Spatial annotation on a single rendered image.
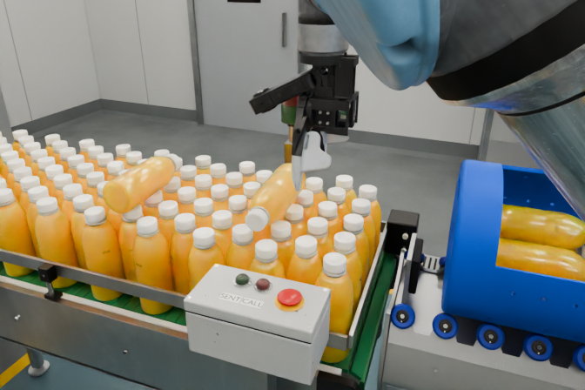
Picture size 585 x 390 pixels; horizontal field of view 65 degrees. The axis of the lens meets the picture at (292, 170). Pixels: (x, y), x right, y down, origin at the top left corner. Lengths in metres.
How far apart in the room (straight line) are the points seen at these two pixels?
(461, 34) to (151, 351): 0.94
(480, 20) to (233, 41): 4.53
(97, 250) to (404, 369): 0.64
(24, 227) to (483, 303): 0.96
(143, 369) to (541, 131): 0.98
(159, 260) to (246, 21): 3.81
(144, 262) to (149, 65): 4.53
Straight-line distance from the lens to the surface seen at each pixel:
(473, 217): 0.78
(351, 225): 0.89
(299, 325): 0.66
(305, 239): 0.83
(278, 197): 0.86
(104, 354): 1.14
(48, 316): 1.18
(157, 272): 0.96
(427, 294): 1.03
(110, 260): 1.03
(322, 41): 0.67
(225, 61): 4.76
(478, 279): 0.79
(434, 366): 0.94
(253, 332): 0.69
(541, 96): 0.19
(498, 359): 0.93
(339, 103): 0.68
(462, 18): 0.17
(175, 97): 5.27
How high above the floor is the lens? 1.54
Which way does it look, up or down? 24 degrees down
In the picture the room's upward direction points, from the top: straight up
